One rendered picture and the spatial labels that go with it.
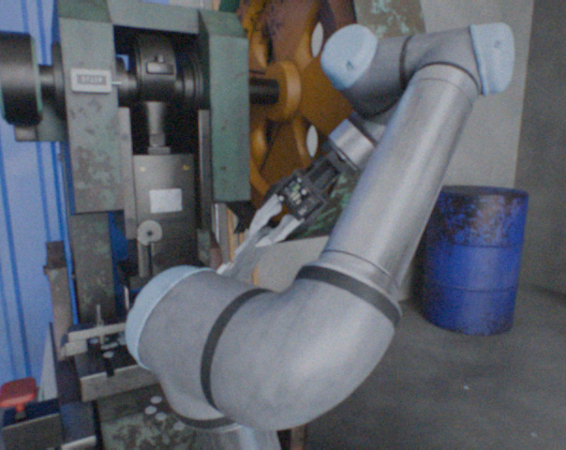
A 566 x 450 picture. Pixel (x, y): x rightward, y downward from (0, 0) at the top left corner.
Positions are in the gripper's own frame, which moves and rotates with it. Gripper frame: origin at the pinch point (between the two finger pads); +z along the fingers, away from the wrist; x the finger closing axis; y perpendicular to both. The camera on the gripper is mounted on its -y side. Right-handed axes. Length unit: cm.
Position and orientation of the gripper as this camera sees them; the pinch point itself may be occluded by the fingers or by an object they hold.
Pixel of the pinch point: (258, 236)
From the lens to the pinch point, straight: 74.7
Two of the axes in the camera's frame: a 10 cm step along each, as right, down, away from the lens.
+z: -7.0, 6.7, 2.6
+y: -1.7, 2.0, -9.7
